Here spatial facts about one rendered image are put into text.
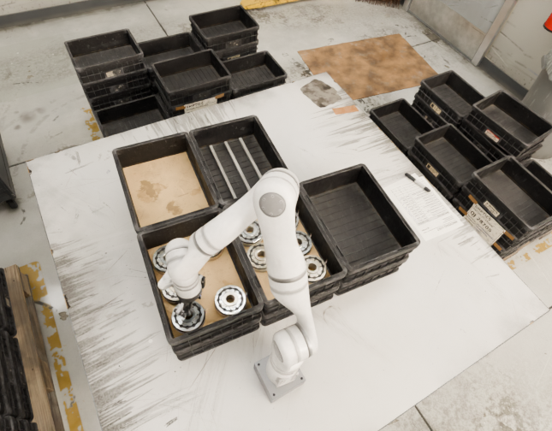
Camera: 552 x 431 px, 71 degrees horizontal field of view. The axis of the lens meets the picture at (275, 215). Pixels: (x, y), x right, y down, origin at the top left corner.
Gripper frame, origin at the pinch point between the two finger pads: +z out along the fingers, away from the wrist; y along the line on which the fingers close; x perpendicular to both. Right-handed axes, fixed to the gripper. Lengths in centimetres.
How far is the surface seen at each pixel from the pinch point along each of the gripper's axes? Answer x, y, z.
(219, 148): 29, 65, 6
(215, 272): 0.7, 14.4, 4.9
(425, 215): -63, 86, 18
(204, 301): -1.7, 3.8, 4.9
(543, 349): -158, 90, 87
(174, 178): 36, 42, 5
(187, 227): 16.5, 22.6, -0.3
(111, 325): 25.3, -14.7, 18.0
